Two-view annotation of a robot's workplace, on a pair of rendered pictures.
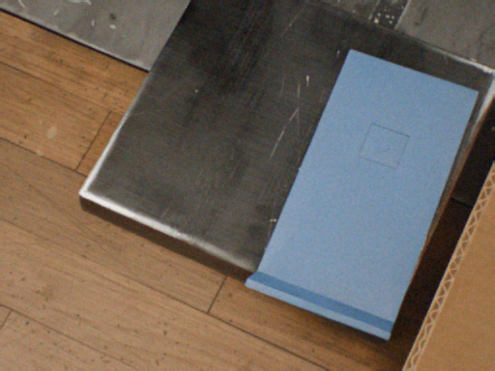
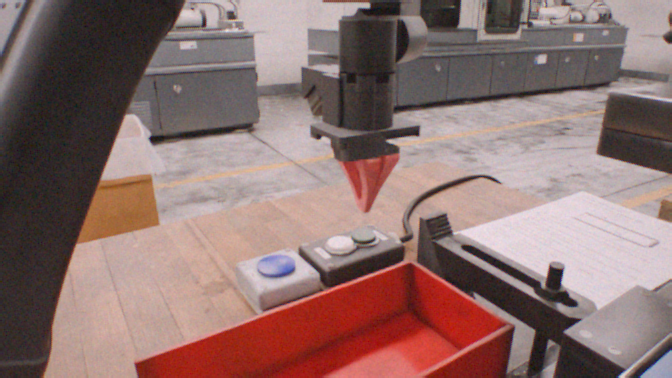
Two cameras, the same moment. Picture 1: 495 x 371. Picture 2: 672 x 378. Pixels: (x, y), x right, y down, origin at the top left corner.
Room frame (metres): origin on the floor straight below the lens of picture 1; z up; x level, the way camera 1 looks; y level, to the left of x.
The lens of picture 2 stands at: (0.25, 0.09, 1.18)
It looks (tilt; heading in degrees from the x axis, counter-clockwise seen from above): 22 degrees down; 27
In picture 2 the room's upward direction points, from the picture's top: straight up
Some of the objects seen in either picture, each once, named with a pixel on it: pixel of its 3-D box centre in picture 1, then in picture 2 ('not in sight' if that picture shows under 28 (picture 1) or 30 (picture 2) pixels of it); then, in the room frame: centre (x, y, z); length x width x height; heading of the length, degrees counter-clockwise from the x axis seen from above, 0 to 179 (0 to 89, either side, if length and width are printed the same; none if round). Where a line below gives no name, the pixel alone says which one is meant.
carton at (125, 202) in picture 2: not in sight; (101, 176); (1.63, 2.18, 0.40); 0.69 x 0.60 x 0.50; 56
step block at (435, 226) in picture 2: not in sight; (449, 265); (0.64, 0.17, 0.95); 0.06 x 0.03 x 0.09; 60
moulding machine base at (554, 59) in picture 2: not in sight; (488, 61); (7.43, 1.28, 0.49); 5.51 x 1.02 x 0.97; 146
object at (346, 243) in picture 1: (367, 185); not in sight; (0.26, -0.09, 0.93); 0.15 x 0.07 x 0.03; 154
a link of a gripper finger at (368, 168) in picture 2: not in sight; (373, 169); (0.69, 0.28, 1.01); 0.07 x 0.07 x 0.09; 58
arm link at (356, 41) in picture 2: not in sight; (369, 44); (0.68, 0.28, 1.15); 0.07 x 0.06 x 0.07; 178
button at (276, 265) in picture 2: not in sight; (276, 269); (0.58, 0.34, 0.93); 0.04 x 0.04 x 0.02
